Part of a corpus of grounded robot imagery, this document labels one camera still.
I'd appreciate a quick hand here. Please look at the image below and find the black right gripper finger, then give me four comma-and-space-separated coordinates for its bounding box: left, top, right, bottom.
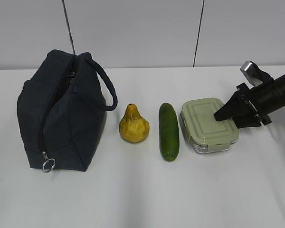
232, 114, 262, 128
214, 91, 251, 122

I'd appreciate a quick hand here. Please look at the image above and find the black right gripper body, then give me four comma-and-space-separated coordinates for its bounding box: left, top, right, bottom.
237, 83, 272, 125

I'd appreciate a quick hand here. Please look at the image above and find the glass container with green lid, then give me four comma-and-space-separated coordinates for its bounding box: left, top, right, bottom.
180, 98, 239, 154

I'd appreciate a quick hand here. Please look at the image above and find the green cucumber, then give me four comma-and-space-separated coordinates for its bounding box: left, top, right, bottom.
159, 103, 180, 162

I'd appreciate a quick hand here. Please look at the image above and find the yellow pear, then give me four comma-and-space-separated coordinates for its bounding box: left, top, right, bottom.
119, 104, 150, 143

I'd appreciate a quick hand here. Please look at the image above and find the dark blue zippered lunch bag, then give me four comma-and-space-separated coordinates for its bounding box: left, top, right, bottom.
17, 49, 118, 173

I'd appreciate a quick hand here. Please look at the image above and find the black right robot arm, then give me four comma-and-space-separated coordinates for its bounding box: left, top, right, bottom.
214, 74, 285, 129

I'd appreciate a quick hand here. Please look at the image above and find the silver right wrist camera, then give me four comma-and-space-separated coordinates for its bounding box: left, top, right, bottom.
240, 61, 263, 87

